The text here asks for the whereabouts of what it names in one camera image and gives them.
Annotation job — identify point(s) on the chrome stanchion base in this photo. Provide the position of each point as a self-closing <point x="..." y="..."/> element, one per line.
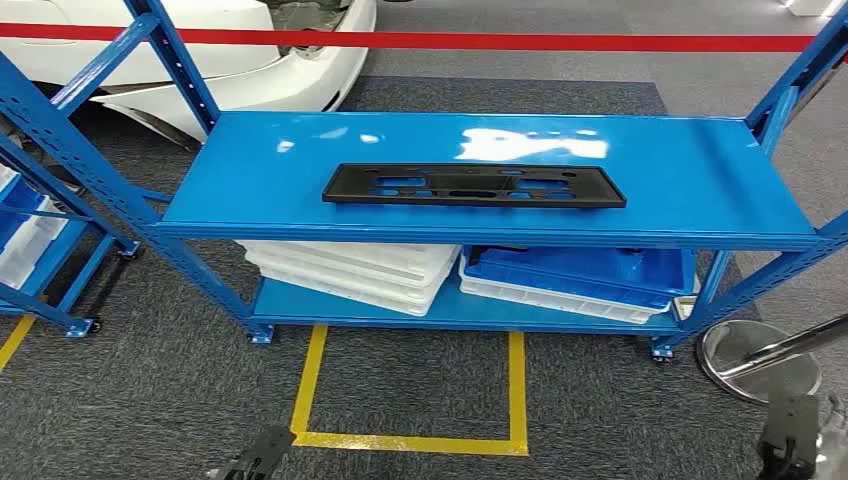
<point x="762" y="378"/>

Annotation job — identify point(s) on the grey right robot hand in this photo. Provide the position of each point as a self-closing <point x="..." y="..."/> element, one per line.
<point x="788" y="437"/>

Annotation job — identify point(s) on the red barrier belt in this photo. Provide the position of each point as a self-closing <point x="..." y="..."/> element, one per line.
<point x="503" y="42"/>

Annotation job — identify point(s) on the blue plastic bin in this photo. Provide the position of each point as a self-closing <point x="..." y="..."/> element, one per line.
<point x="18" y="202"/>

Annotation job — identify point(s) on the white car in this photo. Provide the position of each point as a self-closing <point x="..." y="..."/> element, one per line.
<point x="218" y="60"/>

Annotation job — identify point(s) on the blue plastic tray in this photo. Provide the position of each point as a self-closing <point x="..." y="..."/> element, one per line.
<point x="596" y="268"/>

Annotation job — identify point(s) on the black plastic frame part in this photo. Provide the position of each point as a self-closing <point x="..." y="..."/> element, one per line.
<point x="358" y="189"/>

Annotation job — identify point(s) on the chrome stanchion pole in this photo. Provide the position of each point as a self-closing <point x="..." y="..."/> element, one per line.
<point x="802" y="344"/>

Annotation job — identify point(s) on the blue metal shelf rack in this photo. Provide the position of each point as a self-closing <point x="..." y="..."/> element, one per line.
<point x="79" y="228"/>
<point x="662" y="172"/>

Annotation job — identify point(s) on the white low platform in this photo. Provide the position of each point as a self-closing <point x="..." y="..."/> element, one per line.
<point x="811" y="6"/>

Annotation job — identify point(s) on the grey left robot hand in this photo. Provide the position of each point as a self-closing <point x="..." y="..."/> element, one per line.
<point x="262" y="454"/>

